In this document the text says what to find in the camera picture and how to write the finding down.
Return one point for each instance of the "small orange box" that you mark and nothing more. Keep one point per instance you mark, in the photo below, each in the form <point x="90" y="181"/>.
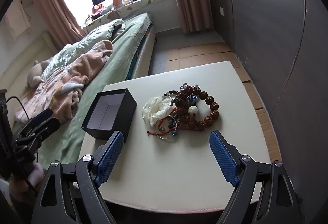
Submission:
<point x="117" y="1"/>

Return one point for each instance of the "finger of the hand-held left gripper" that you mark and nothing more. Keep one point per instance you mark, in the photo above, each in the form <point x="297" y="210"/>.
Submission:
<point x="41" y="116"/>
<point x="50" y="125"/>

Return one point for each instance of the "pink fleece blanket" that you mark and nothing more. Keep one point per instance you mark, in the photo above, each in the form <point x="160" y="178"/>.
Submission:
<point x="76" y="73"/>

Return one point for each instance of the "white wall socket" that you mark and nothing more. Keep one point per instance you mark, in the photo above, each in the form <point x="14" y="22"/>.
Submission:
<point x="222" y="11"/>

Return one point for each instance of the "cardboard floor sheets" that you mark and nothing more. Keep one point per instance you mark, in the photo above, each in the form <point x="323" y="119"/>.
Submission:
<point x="205" y="53"/>

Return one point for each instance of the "bed with green bedding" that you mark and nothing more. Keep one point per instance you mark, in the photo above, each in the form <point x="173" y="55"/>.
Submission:
<point x="123" y="55"/>

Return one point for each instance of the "black jewelry box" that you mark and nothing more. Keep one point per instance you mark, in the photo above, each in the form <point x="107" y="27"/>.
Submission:
<point x="128" y="111"/>

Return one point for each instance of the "silver bangle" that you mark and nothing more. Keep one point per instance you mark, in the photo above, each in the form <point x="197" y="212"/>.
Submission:
<point x="166" y="139"/>

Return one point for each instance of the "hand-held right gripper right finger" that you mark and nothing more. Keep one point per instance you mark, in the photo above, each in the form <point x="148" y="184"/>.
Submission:
<point x="223" y="160"/>

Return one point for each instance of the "narrow pink curtain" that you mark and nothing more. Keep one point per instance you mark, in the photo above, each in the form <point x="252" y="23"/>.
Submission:
<point x="55" y="6"/>

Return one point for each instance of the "white bed frame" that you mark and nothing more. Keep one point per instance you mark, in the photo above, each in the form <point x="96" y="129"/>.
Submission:
<point x="143" y="60"/>

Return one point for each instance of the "green floral quilt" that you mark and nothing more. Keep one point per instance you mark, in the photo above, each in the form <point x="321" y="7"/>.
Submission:
<point x="97" y="33"/>

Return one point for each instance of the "floral window seat cushion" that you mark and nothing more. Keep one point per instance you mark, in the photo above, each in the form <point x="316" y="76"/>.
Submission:
<point x="128" y="7"/>

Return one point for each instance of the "white round bead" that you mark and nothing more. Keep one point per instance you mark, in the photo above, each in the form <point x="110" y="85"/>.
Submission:
<point x="192" y="110"/>

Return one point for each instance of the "beige plush toy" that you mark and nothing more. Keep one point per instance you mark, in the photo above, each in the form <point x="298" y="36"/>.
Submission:
<point x="35" y="73"/>

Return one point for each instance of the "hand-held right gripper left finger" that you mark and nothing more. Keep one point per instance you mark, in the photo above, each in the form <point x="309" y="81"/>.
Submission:
<point x="110" y="160"/>

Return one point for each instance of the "dark wardrobe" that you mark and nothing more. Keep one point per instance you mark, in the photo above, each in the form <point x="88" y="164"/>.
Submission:
<point x="269" y="34"/>

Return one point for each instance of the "person's left hand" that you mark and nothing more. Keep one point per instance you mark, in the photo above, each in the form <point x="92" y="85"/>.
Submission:
<point x="19" y="187"/>

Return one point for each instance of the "white hanging cloth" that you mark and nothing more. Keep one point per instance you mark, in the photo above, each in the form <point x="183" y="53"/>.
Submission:
<point x="18" y="18"/>

